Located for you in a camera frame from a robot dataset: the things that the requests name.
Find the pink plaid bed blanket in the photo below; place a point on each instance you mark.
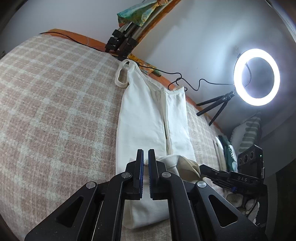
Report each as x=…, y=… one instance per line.
x=59, y=116

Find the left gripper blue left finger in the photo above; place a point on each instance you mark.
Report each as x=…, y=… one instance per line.
x=95, y=211

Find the orange bed sheet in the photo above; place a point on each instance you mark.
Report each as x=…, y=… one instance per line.
x=97, y=45

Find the grey gloved right hand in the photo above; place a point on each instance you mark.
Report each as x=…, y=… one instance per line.
x=248, y=207

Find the dark green folded garment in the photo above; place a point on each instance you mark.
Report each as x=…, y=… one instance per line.
x=229, y=154

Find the white ring light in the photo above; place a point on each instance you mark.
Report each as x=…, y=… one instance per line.
x=256, y=77

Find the silver folded tripod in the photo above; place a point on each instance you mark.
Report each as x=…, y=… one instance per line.
x=116, y=39

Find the small black tripod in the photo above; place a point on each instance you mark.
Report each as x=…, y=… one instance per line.
x=213, y=103

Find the white camisole top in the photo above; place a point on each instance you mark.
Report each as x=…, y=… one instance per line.
x=153, y=117

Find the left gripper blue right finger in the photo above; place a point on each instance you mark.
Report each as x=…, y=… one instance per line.
x=197, y=211

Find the colourful orange green scarf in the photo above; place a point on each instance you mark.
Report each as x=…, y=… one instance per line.
x=141, y=19

